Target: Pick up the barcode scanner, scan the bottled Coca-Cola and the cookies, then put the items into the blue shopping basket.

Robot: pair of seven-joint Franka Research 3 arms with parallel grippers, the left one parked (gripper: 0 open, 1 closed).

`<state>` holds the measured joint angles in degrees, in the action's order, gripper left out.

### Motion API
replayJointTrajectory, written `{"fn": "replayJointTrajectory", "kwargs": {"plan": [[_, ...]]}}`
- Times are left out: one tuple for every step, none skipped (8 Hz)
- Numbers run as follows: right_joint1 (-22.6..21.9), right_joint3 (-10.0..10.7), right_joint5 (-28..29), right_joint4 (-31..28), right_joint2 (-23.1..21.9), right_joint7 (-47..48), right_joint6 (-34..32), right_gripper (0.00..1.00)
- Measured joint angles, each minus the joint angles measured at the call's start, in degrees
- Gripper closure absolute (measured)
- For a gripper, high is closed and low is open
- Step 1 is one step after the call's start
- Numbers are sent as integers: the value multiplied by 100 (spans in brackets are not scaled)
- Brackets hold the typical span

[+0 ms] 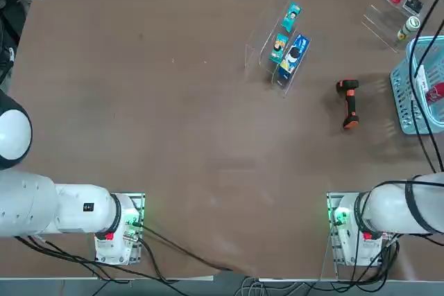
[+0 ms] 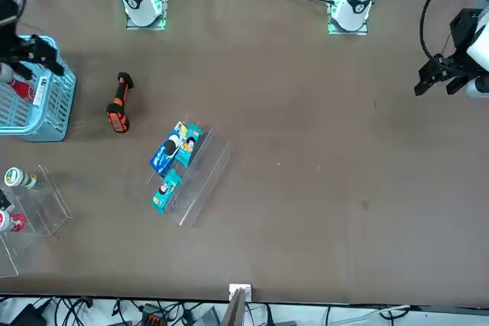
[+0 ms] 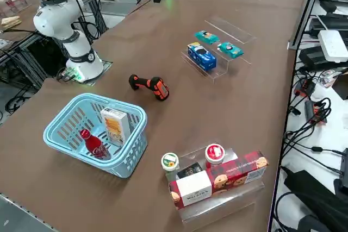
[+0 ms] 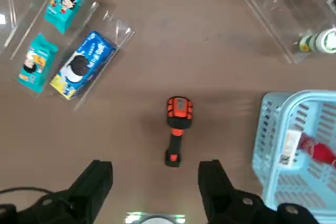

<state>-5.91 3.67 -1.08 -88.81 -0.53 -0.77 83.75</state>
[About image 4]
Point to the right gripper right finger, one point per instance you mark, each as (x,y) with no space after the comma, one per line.
(215,190)

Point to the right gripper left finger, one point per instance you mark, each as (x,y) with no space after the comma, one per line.
(86,187)

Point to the orange black barcode scanner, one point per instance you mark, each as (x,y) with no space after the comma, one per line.
(178,124)

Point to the red Coca-Cola bottle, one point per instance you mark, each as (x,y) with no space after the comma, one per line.
(323,153)

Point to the light blue shopping basket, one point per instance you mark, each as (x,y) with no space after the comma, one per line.
(317,95)

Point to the blue Oreo cookie box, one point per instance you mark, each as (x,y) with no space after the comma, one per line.
(84,64)

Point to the teal snack packet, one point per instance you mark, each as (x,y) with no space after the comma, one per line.
(68,3)
(36,64)

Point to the clear acrylic tiered snack shelf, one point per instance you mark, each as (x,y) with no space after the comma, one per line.
(120,32)

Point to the white bottle green lid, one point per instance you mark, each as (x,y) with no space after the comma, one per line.
(325,41)

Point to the clear acrylic tiered bottle shelf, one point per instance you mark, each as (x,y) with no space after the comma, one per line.
(275,11)

